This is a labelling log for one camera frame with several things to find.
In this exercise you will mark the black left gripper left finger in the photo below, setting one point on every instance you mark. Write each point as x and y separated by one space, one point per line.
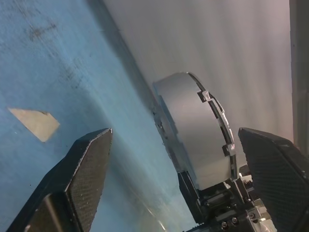
72 193

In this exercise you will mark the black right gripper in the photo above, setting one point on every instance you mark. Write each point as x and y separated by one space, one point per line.
217 210

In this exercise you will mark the beige tape piece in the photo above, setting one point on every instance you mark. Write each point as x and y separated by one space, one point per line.
36 122

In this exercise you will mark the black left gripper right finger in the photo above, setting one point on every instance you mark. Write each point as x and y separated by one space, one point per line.
280 181

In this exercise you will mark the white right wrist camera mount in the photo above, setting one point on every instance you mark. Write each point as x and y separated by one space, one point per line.
263 217

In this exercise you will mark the grey motor housing copper windings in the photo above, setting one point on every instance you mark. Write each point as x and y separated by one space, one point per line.
193 135

